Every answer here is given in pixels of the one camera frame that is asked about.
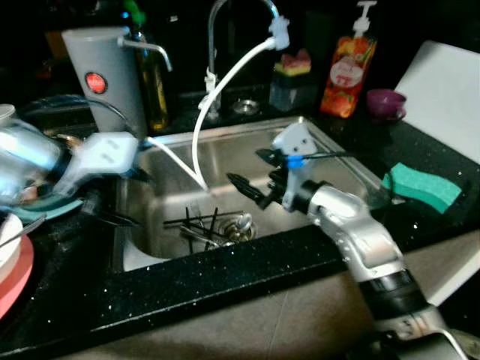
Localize light blue plate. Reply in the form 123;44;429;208
0;95;137;223

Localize stainless steel sink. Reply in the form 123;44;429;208
112;115;392;272

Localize steel sink drain strainer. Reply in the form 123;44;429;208
225;213;257;242

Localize black chopstick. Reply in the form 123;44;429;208
163;211;245;227
204;205;221;242

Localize chrome sink hole cap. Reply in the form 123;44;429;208
232;98;260;116

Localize black sponge holder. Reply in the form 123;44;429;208
268;71;313;113

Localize silver fork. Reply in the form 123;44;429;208
178;223;227;250

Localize oil bottle with green cap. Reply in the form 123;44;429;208
122;0;171;133

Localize grey water filter canister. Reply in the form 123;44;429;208
61;28;173;141

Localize red and yellow sponge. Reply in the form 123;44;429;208
273;49;313;77

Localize orange dish soap pump bottle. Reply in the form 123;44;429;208
320;0;378;119

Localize pink plate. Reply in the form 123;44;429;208
0;232;35;320

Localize white faucet diverter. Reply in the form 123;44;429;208
269;16;292;50

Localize purple cup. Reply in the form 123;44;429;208
366;88;408;122

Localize chrome sink faucet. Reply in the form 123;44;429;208
205;0;282;121

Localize green sponge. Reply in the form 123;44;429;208
382;162;463;213

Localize white cutting board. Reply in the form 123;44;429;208
393;40;480;163

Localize olive green cloth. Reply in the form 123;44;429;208
448;328;480;360

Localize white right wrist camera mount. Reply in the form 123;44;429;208
271;124;320;208

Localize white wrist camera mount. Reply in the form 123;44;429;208
271;124;320;208
56;133;140;196

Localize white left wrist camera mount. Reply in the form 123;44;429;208
56;133;140;196

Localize thin white hose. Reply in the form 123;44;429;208
146;135;211;193

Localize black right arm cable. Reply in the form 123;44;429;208
300;150;395;211

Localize thick white hose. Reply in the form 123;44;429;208
191;37;278;193

